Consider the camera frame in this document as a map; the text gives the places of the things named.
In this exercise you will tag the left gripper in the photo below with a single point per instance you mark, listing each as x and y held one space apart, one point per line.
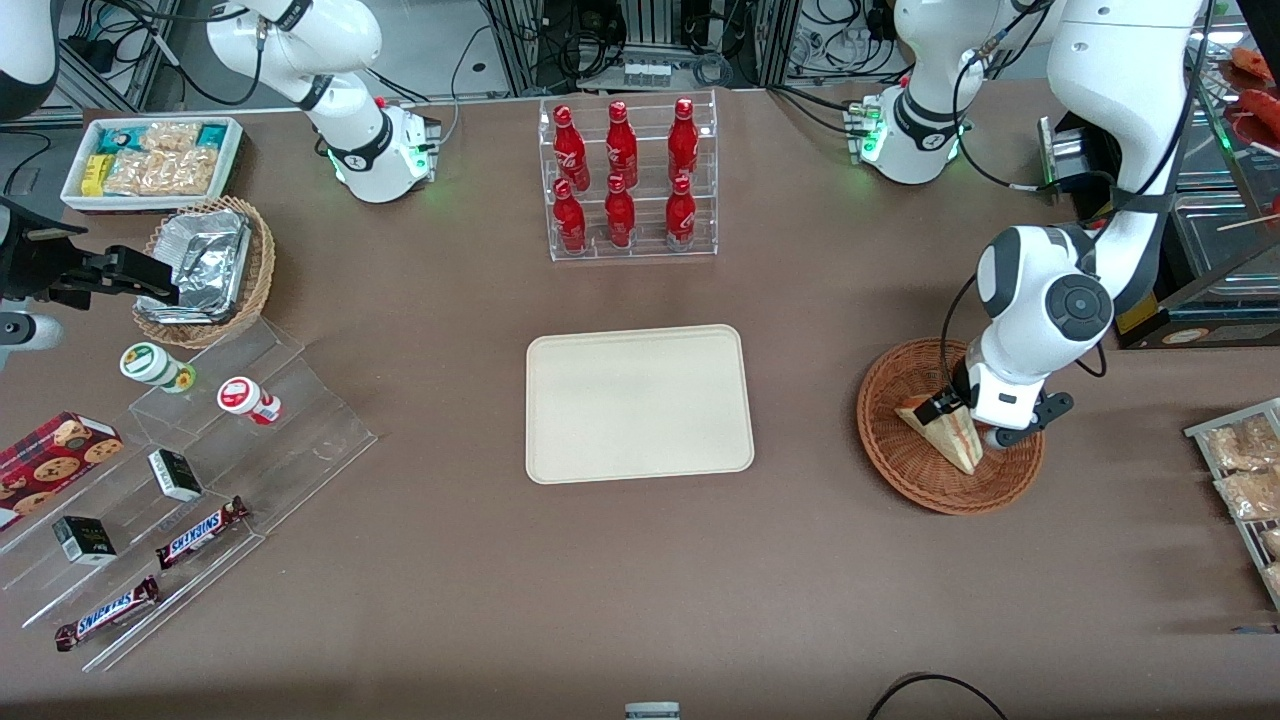
961 383

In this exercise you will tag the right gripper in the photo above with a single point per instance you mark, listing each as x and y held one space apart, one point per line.
42 262

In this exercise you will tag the triangular sandwich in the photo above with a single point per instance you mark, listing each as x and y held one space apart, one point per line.
955 448

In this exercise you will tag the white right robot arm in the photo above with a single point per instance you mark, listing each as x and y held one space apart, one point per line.
350 130

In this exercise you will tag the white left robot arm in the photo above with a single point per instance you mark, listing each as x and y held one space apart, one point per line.
1120 80

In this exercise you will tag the round brown wicker basket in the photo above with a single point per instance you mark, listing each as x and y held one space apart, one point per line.
900 470

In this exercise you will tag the light wicker basket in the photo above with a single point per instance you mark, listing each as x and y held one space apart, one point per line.
262 262

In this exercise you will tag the silver metal snack tray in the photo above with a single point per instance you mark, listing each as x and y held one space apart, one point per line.
1200 432

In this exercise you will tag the beige plastic tray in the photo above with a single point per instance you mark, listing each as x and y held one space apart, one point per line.
640 405

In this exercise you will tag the green lid yogurt cup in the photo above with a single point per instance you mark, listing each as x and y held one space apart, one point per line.
148 363

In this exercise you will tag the white rectangular snack bin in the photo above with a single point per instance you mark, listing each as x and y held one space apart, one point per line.
150 205

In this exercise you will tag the aluminium foil container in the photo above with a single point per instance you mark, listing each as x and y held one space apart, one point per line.
205 260

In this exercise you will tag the yellow snack packet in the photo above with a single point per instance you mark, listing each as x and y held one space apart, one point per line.
94 175

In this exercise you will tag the large rice cracker bag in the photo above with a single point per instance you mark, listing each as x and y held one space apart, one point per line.
160 172

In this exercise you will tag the small rice cracker bag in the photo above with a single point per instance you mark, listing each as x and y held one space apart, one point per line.
170 136

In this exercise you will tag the red lid yogurt cup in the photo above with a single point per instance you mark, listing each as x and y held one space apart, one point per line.
240 396

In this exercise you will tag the small teal snack packet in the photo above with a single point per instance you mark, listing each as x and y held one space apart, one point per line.
212 135

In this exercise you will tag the red cookie box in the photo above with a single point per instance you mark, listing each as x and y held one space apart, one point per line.
50 465

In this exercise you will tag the small black box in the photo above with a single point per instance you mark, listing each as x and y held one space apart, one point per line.
176 475
85 540

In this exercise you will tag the clear acrylic stepped stand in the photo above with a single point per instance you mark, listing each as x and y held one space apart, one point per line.
300 440

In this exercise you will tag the snickers chocolate bar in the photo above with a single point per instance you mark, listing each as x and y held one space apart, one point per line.
108 613
200 533

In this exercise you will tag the clear bagged fried snack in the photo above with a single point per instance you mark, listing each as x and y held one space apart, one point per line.
1250 495
1245 445
1272 542
1274 580

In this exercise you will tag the black food warmer machine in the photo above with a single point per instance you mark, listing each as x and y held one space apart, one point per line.
1250 300

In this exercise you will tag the red cola bottle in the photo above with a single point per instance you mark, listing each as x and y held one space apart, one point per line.
681 218
683 140
620 218
570 222
570 150
622 145

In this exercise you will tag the stainless steel pan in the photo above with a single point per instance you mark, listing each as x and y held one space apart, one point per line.
1225 172
1232 240

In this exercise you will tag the clear acrylic bottle rack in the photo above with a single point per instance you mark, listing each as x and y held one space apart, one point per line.
645 255

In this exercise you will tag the small grey device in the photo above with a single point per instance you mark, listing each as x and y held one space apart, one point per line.
652 712

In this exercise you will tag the white power strip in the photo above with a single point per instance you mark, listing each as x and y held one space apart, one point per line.
645 73

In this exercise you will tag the metal equipment rack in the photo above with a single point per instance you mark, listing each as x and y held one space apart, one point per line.
650 30

